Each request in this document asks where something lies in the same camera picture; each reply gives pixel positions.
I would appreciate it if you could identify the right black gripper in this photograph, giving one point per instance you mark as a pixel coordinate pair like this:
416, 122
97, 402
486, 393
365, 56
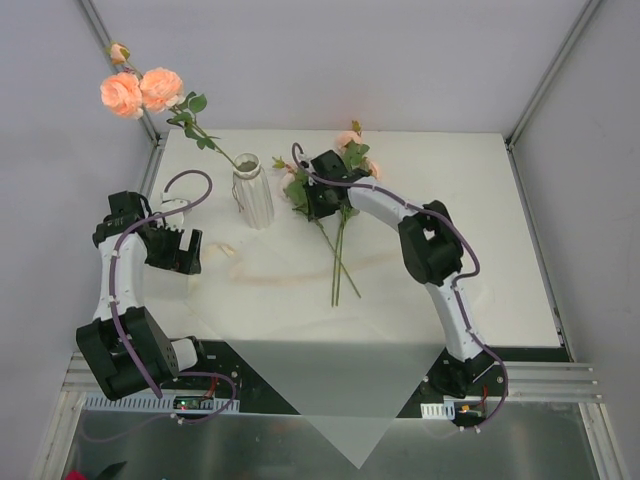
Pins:
320, 198

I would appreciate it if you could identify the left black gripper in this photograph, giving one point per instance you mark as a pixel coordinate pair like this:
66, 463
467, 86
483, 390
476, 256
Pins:
176, 248

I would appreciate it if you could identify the pale pink rose stem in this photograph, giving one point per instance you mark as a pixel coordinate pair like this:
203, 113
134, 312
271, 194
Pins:
292, 188

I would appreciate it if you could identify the white wrapping paper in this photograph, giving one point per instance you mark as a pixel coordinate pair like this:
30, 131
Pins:
348, 370

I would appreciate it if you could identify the peach rose stem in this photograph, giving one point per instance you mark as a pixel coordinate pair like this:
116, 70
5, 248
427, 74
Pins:
131, 93

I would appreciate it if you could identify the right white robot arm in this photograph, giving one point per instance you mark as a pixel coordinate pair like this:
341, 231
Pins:
431, 250

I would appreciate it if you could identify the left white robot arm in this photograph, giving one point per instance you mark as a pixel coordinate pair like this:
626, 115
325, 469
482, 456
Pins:
125, 348

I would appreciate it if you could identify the white ribbed ceramic vase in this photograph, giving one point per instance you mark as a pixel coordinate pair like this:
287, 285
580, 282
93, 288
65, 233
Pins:
250, 188

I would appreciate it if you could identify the black object at bottom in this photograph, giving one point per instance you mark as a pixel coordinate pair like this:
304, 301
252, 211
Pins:
112, 471

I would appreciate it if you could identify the red object at bottom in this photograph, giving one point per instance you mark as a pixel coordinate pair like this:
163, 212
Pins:
75, 475

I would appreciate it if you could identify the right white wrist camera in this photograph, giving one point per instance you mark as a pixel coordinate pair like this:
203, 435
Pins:
305, 162

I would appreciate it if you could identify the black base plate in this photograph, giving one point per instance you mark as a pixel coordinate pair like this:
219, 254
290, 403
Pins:
445, 377

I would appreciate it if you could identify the left white cable duct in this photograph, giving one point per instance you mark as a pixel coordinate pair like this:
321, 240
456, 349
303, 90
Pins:
169, 403

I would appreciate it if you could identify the white cable duct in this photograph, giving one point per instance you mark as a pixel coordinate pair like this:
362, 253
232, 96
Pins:
169, 403
438, 411

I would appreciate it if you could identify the right white cable duct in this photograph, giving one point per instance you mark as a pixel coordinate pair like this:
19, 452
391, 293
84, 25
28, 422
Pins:
438, 411

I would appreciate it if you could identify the left aluminium frame post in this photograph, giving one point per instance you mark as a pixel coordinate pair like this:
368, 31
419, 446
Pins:
100, 32

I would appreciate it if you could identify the aluminium frame post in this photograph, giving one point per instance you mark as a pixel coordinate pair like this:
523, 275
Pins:
100, 32
577, 30

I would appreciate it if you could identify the right aluminium frame post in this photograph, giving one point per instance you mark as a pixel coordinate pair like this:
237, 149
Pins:
577, 30

